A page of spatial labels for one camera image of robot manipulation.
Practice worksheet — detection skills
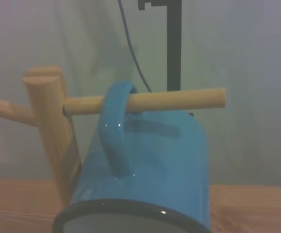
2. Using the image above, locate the wooden mug tree black base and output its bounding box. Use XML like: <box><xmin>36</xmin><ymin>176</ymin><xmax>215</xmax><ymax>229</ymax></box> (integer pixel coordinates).
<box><xmin>0</xmin><ymin>65</ymin><xmax>227</xmax><ymax>210</ymax></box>

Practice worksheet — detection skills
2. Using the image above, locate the blue enamel mug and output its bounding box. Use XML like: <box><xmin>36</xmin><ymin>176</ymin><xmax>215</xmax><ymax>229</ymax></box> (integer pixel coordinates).
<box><xmin>52</xmin><ymin>80</ymin><xmax>213</xmax><ymax>233</ymax></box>

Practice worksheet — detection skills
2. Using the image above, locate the black clamp camera stand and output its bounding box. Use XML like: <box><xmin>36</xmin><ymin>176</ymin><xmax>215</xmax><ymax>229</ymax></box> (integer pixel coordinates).
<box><xmin>137</xmin><ymin>0</ymin><xmax>182</xmax><ymax>91</ymax></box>

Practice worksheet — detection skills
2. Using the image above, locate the thin camera cable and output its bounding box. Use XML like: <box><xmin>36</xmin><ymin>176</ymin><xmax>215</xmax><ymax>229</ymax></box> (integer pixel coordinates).
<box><xmin>117</xmin><ymin>0</ymin><xmax>153</xmax><ymax>94</ymax></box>

